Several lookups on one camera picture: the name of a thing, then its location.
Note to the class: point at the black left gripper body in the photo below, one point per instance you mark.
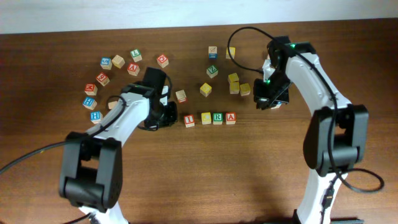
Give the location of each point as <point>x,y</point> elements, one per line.
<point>163,116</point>

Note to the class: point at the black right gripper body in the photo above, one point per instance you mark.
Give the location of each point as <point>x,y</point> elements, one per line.
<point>274,89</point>

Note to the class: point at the red side wooden block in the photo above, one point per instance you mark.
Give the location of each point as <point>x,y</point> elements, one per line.
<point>181,96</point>

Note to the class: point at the red I letter block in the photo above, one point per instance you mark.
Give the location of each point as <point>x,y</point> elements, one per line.
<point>189,121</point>

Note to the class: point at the red A letter block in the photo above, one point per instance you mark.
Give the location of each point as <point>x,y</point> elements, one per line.
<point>230,118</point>

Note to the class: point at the yellow block cluster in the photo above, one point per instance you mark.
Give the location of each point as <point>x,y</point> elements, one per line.
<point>206,118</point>

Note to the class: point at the red C letter block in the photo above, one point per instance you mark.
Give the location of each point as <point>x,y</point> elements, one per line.
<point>162,60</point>

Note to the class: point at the green R letter block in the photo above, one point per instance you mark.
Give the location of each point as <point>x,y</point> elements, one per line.
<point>217,118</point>

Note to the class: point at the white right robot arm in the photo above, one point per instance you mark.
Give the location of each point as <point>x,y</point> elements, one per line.
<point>336,136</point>

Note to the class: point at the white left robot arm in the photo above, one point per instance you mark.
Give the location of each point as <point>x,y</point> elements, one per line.
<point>91,178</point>

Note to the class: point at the blue L letter block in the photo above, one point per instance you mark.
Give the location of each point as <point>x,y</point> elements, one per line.
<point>277,105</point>

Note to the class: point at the yellow umbrella picture block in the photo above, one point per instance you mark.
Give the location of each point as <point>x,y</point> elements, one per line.
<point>245,89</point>

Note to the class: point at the yellow block lower middle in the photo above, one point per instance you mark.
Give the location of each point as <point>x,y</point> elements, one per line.
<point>234,87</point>

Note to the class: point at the yellow block upper middle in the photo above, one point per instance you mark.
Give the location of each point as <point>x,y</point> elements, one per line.
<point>233,78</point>

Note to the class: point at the green E side block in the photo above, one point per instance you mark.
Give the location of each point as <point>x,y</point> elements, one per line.
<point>112,104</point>

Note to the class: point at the yellow block near R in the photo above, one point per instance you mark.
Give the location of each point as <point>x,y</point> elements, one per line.
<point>205,89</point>

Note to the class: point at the red A block left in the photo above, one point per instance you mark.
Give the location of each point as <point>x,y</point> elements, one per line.
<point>133,69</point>

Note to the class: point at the yellow top back block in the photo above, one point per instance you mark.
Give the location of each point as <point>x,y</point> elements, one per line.
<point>230,52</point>

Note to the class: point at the green Z letter block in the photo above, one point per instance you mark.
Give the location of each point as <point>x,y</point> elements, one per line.
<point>212,71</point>

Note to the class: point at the blue H block lower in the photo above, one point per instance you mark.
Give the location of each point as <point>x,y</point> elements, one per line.
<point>96,117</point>

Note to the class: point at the blue h block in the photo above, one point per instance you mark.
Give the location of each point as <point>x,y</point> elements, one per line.
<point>96,117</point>
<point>89,103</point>

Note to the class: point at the green L letter block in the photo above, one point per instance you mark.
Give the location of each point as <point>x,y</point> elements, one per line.
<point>136,55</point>

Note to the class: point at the blue side top block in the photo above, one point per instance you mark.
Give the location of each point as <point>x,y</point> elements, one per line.
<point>212,52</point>

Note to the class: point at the plain wooden block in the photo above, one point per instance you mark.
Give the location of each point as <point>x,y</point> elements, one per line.
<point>118,61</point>

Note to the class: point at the red 6 number block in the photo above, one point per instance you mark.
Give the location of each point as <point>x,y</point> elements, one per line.
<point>102,79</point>

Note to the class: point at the blue H block upper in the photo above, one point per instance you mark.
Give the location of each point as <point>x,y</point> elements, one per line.
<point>89,103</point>

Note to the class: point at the red M letter block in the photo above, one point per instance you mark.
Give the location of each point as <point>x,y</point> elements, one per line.
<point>91,89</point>

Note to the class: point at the blue G letter block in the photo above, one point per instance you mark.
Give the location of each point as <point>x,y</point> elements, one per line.
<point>106,63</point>

